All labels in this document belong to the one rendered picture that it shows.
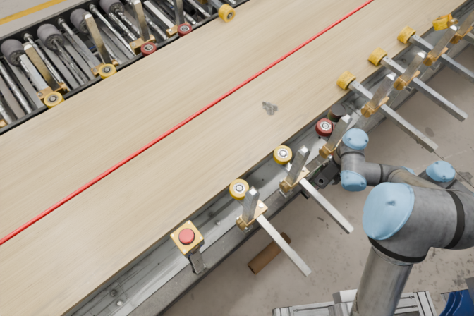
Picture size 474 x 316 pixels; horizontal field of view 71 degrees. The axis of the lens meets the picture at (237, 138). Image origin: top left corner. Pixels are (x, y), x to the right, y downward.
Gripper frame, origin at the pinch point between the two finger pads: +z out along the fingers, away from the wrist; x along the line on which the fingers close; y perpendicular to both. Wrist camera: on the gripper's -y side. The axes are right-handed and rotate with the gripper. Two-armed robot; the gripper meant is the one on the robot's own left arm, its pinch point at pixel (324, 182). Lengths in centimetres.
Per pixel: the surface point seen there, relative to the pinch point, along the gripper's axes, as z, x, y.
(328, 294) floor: 92, -40, -6
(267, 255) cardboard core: 84, -1, -20
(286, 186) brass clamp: 6.7, 9.8, -10.7
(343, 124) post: -15.4, 10.2, 16.3
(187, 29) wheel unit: 2, 108, 10
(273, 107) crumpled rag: 1.8, 41.1, 10.3
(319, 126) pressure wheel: 1.7, 20.0, 19.5
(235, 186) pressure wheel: 1.8, 22.3, -28.7
